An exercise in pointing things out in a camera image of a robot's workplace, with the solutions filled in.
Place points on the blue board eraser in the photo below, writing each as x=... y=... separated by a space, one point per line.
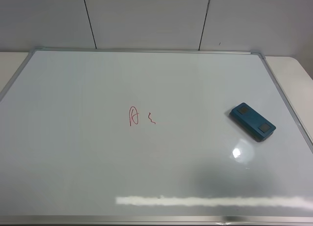
x=252 y=122

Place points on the white whiteboard with aluminium frame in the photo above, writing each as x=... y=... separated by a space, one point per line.
x=145 y=138

